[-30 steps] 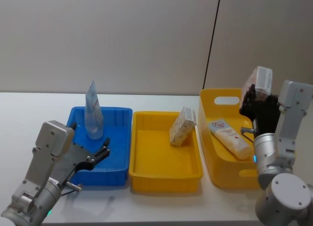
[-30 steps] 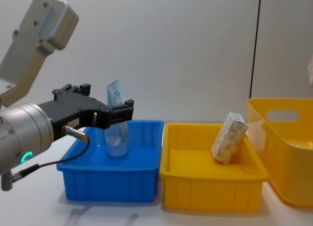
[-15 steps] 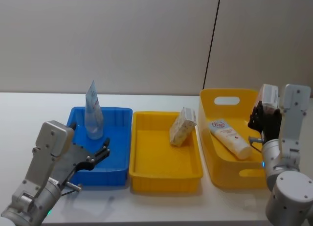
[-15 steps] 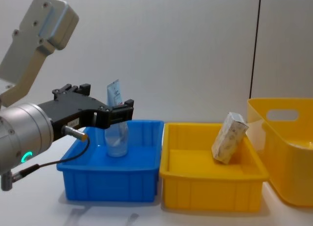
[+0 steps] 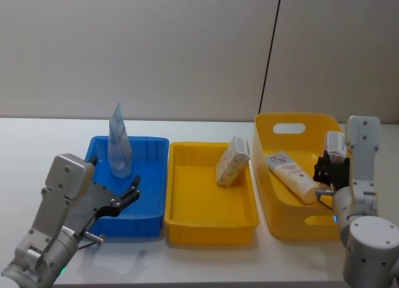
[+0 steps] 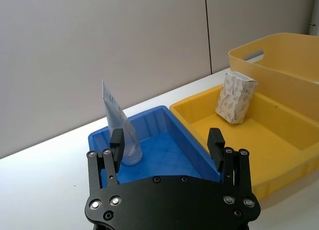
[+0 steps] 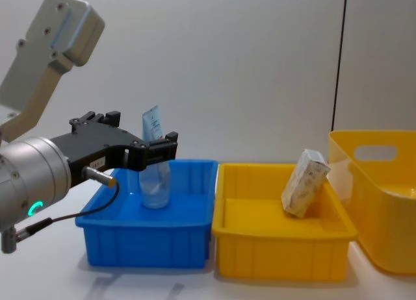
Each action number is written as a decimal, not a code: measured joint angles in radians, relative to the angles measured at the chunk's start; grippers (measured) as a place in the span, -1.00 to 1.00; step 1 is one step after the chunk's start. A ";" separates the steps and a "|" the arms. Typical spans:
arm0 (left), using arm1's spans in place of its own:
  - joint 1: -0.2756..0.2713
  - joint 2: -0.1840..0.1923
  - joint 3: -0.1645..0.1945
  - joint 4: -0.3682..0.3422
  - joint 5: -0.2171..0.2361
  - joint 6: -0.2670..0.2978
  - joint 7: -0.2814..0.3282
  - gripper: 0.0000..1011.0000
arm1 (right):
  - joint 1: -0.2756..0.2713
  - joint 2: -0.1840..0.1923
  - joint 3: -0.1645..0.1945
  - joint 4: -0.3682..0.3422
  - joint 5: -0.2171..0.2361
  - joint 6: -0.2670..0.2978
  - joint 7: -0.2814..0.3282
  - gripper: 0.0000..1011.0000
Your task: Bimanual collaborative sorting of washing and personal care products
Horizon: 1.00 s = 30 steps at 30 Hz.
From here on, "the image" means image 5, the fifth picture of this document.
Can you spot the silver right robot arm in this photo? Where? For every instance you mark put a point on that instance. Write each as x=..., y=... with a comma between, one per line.
x=364, y=213

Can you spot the blue plastic tray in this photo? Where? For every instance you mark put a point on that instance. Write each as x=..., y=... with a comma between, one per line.
x=149, y=175

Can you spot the cream patterned box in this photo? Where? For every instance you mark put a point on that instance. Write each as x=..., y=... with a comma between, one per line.
x=230, y=168

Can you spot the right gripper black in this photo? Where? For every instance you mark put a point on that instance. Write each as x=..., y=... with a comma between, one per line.
x=341, y=177

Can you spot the shallow yellow plastic tray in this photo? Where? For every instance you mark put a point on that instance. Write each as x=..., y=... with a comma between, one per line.
x=199, y=204

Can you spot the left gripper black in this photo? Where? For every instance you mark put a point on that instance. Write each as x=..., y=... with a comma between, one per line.
x=93, y=200

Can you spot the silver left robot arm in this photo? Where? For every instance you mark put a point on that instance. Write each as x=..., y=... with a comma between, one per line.
x=57, y=191

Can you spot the white cream tube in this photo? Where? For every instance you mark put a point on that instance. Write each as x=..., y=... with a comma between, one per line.
x=290, y=173

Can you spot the clear standing tube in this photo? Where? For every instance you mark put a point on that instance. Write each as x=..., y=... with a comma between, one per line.
x=120, y=151

